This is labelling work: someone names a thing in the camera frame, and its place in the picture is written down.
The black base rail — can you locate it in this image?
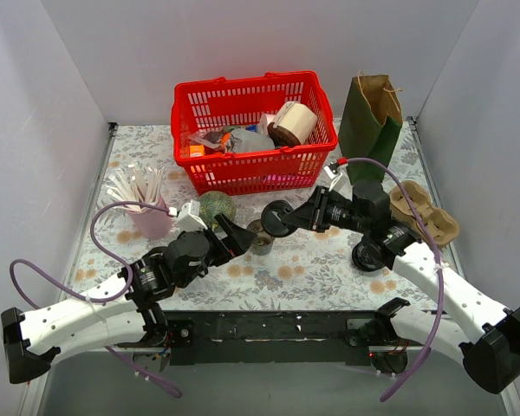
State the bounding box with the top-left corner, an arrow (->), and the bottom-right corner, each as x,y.
116,310 -> 428,366

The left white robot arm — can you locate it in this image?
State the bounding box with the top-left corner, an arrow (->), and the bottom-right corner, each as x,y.
0,214 -> 257,384

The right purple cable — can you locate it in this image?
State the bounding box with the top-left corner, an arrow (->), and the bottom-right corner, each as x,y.
341,156 -> 444,402

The pink small roll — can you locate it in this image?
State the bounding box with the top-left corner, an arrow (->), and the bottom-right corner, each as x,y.
257,114 -> 276,136

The floral table mat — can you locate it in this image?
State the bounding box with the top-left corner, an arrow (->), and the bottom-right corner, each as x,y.
70,126 -> 434,310

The green round melon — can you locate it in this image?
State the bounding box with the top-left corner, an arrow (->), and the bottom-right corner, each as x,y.
198,191 -> 237,230

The red plastic shopping basket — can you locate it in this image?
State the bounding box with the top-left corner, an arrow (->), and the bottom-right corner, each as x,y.
171,71 -> 337,195

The green paper bag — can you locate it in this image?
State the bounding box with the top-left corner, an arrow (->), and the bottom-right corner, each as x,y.
338,72 -> 403,167

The orange small box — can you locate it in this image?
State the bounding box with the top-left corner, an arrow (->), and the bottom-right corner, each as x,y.
189,145 -> 205,158

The black cup lid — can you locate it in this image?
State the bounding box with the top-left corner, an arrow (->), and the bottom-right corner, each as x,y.
261,200 -> 297,238

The grey plastic pouch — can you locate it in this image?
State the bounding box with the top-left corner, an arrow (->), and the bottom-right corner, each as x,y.
226,128 -> 275,154

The stack of black lids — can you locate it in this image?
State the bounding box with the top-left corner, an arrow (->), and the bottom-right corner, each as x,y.
351,241 -> 387,272

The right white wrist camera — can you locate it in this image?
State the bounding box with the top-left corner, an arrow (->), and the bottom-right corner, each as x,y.
323,158 -> 348,192

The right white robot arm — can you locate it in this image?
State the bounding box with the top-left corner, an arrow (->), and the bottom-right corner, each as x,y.
278,180 -> 520,393

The beige and brown roll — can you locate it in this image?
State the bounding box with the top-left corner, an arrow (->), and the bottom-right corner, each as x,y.
267,101 -> 318,147

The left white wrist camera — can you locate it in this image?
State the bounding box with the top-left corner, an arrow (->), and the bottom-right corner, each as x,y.
168,199 -> 208,232

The brown cardboard cup carrier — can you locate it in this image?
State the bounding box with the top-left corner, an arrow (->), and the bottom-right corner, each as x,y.
388,180 -> 460,249

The pink cup of straws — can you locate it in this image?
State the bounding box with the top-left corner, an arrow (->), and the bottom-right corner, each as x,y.
107,162 -> 171,240

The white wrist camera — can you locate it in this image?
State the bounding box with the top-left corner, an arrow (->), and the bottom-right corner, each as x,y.
168,199 -> 208,232
323,158 -> 348,192

